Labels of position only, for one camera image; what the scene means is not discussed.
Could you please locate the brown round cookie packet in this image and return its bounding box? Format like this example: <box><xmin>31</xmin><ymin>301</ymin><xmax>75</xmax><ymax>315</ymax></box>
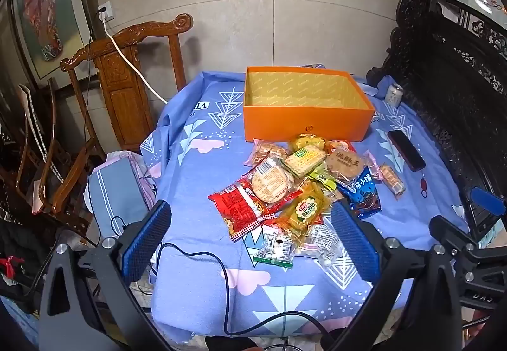
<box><xmin>325</xmin><ymin>149</ymin><xmax>371</xmax><ymax>181</ymax></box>

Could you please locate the blue patterned tablecloth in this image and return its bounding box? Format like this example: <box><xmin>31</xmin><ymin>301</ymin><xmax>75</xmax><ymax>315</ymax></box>
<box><xmin>140</xmin><ymin>63</ymin><xmax>474</xmax><ymax>338</ymax></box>

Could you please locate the dark carved wooden bench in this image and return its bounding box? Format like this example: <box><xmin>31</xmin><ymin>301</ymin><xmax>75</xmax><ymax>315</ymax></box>
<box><xmin>366</xmin><ymin>0</ymin><xmax>507</xmax><ymax>229</ymax></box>

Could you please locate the sandwich cracker packet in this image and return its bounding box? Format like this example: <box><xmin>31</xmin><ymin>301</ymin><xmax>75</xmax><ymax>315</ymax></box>
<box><xmin>282</xmin><ymin>147</ymin><xmax>327</xmax><ymax>177</ymax></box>

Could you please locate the black phone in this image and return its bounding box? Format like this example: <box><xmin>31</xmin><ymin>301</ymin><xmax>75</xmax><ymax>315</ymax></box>
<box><xmin>387</xmin><ymin>130</ymin><xmax>426</xmax><ymax>172</ymax></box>

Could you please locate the blue striped bag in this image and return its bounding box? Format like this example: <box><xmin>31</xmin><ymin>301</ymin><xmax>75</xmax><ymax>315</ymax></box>
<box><xmin>85</xmin><ymin>157</ymin><xmax>147</xmax><ymax>241</ymax></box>

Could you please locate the red snack packet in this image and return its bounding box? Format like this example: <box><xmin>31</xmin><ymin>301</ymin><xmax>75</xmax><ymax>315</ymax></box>
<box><xmin>208</xmin><ymin>177</ymin><xmax>305</xmax><ymax>243</ymax></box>

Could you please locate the white power cable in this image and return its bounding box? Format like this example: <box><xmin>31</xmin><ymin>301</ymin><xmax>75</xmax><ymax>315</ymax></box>
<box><xmin>101</xmin><ymin>18</ymin><xmax>169</xmax><ymax>104</ymax></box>

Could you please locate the orange cardboard box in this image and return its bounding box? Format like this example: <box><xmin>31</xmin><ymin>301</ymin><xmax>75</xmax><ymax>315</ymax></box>
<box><xmin>242</xmin><ymin>66</ymin><xmax>376</xmax><ymax>143</ymax></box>

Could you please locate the small clear biscuit packet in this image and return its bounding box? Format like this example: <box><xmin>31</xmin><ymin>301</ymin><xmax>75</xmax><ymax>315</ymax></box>
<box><xmin>378</xmin><ymin>163</ymin><xmax>407</xmax><ymax>197</ymax></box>

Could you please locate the clear small snack packet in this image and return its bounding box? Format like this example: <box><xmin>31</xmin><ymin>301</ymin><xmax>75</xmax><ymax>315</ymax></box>
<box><xmin>295</xmin><ymin>224</ymin><xmax>343</xmax><ymax>266</ymax></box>

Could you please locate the plain wooden armchair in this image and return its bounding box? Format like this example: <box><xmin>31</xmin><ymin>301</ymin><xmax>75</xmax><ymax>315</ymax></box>
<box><xmin>0</xmin><ymin>77</ymin><xmax>107</xmax><ymax>233</ymax></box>

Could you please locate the framed red painting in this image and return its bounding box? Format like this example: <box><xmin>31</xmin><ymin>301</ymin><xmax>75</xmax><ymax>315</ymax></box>
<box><xmin>10</xmin><ymin>0</ymin><xmax>99</xmax><ymax>82</ymax></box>

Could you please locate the carved wooden chair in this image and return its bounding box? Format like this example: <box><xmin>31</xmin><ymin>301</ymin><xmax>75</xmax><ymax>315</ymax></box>
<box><xmin>59</xmin><ymin>13</ymin><xmax>195</xmax><ymax>153</ymax></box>

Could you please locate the white wall outlet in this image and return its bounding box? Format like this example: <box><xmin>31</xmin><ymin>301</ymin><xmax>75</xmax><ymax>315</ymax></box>
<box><xmin>97</xmin><ymin>1</ymin><xmax>116</xmax><ymax>23</ymax></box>

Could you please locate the thin black hanging cable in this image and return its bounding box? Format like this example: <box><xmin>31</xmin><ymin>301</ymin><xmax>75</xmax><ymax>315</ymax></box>
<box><xmin>81</xmin><ymin>10</ymin><xmax>104</xmax><ymax>225</ymax></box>

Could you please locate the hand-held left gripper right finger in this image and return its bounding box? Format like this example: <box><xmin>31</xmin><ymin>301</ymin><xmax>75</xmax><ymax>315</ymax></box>
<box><xmin>320</xmin><ymin>199</ymin><xmax>464</xmax><ymax>351</ymax></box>

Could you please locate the white drink can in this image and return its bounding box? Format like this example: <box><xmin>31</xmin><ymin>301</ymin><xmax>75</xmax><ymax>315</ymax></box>
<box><xmin>384</xmin><ymin>83</ymin><xmax>404</xmax><ymax>106</ymax></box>

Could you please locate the blue snack packet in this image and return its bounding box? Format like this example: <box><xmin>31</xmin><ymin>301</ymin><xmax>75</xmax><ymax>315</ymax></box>
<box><xmin>337</xmin><ymin>166</ymin><xmax>383</xmax><ymax>219</ymax></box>

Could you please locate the white green-edged candy packet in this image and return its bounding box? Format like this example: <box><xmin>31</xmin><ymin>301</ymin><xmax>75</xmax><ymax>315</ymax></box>
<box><xmin>253</xmin><ymin>224</ymin><xmax>294</xmax><ymax>268</ymax></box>

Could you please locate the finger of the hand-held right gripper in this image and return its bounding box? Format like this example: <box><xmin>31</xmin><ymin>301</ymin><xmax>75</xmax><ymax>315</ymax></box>
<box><xmin>469</xmin><ymin>187</ymin><xmax>507</xmax><ymax>217</ymax></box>
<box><xmin>429</xmin><ymin>215</ymin><xmax>482</xmax><ymax>257</ymax></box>

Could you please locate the yellow snack packet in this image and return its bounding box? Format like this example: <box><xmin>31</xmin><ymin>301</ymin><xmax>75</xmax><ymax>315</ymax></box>
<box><xmin>273</xmin><ymin>181</ymin><xmax>331</xmax><ymax>244</ymax></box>

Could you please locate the clear round cracker packet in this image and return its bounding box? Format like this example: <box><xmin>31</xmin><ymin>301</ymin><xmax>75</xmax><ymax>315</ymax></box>
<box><xmin>247</xmin><ymin>156</ymin><xmax>302</xmax><ymax>205</ymax></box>

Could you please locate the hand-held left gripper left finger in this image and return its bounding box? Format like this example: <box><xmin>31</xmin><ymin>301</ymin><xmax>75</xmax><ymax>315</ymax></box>
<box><xmin>37</xmin><ymin>199</ymin><xmax>175</xmax><ymax>351</ymax></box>

